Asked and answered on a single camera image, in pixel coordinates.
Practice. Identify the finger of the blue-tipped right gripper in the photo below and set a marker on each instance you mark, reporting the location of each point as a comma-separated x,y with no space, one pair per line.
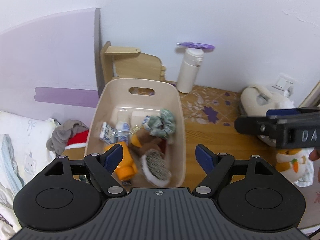
258,125
302,111

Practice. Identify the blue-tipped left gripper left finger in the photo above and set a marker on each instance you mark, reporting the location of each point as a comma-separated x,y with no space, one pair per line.
101,167

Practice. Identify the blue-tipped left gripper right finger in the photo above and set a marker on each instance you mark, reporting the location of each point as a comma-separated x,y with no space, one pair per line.
218,169

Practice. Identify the orange plastic bottle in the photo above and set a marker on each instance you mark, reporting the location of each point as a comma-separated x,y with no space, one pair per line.
126,170

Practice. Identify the blue white tissue pack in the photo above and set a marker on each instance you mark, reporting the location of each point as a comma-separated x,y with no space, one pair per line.
123,131
108,134

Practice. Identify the brown hedgehog plush toy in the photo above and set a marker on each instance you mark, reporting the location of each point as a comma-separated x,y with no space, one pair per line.
151,158

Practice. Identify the green striped scrunchie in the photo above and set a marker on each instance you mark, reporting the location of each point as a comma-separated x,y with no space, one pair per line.
162,125

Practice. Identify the clear plastic packaged pad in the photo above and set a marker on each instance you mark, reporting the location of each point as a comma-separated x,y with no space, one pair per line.
135,116

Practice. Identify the cream fluffy slipper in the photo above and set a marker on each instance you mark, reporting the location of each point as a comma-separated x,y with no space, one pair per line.
256,100

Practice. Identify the orange white hamster plush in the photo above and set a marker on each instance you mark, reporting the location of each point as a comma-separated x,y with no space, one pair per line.
295,166

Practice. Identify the red santa hat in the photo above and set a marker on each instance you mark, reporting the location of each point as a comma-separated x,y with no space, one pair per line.
77,141

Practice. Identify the grey cloth on bed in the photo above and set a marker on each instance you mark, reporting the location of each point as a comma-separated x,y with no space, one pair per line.
61,135

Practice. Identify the floral transparent table mat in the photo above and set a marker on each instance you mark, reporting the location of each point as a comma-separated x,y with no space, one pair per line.
210,106

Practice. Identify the beige plastic storage bin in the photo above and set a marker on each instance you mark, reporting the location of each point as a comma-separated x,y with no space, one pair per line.
141,97

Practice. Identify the white patterned bedding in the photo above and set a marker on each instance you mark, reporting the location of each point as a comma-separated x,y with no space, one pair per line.
23,156

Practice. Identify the white thermos bottle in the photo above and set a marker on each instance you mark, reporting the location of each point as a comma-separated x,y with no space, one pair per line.
191,63

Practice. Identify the wooden phone stand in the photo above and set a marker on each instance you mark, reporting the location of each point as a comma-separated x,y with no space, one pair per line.
130,62

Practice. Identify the white lilac board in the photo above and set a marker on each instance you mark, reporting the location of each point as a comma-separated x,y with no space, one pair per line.
50,65

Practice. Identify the white wall socket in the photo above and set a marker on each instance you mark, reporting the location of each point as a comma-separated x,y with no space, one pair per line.
284,84

